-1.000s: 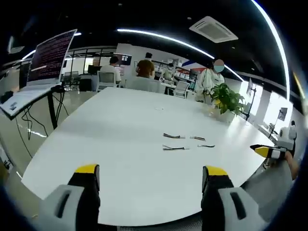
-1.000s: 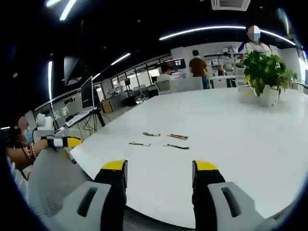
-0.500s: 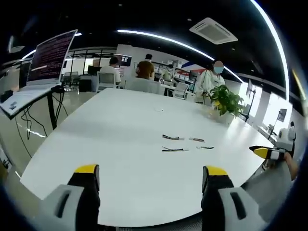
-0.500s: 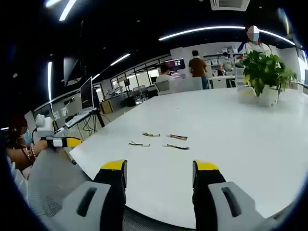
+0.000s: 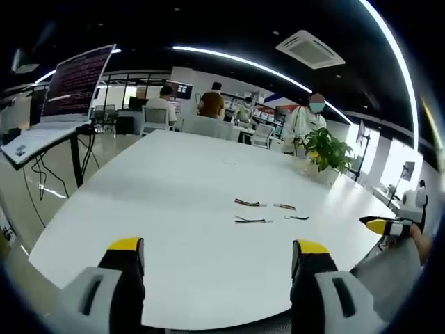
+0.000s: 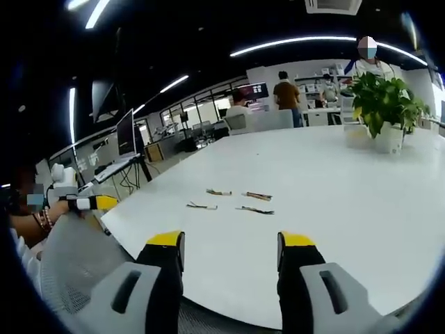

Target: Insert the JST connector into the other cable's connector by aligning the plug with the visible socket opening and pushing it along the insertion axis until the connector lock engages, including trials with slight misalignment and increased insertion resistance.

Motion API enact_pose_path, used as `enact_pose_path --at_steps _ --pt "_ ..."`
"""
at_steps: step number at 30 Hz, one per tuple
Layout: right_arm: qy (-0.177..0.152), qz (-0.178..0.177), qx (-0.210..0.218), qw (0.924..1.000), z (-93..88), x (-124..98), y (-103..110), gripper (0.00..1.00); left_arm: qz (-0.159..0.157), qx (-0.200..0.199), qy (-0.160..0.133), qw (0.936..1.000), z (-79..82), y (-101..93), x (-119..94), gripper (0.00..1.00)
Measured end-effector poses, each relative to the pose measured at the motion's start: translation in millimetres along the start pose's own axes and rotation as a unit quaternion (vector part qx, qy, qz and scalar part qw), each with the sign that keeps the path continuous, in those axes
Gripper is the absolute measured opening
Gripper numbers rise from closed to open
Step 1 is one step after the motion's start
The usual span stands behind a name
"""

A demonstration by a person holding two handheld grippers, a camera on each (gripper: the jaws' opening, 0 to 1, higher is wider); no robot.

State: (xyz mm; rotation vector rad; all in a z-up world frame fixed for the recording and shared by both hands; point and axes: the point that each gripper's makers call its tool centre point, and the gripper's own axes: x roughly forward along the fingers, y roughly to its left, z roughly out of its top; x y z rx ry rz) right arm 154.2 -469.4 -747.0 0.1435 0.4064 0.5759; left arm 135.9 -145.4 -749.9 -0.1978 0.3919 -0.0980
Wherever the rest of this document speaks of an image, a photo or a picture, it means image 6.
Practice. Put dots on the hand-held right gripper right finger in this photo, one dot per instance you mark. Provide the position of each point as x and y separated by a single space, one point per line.
313 288

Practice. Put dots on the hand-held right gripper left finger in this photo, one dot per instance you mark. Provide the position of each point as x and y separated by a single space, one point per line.
139 288

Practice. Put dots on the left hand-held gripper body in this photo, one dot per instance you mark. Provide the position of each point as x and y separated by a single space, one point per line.
64 181

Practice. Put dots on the white side desk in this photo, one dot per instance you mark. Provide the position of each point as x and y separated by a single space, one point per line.
114 168

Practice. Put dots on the person's head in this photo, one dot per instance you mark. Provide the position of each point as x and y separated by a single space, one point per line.
17 195

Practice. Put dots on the grey mesh office chair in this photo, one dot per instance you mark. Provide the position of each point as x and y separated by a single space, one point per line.
73 250

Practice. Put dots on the computer monitor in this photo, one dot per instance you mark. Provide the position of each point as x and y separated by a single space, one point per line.
126 134

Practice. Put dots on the person's white clothing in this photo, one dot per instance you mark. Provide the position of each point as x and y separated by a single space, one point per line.
24 257

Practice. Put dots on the cardboard box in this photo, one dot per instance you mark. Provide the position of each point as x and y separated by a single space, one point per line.
153 152

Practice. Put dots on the dark hanging panel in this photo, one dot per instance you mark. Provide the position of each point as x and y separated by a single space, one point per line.
103 101

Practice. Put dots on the small translucent container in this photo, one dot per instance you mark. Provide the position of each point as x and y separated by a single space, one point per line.
355 135

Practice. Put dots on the white office chair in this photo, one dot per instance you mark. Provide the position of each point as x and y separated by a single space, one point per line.
240 125

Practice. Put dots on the white storage shelves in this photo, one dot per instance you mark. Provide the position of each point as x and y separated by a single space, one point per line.
313 90

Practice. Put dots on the green potted plant white pot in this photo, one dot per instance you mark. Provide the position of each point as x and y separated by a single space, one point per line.
379 101

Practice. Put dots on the small green plant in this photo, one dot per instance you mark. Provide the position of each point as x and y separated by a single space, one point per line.
419 111

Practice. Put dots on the long ceiling light strip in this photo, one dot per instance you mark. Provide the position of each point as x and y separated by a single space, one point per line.
292 43

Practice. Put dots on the ceiling air vent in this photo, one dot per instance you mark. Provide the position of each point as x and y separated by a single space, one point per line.
332 5

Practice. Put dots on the wall display screen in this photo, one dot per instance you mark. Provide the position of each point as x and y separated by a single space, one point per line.
257 91

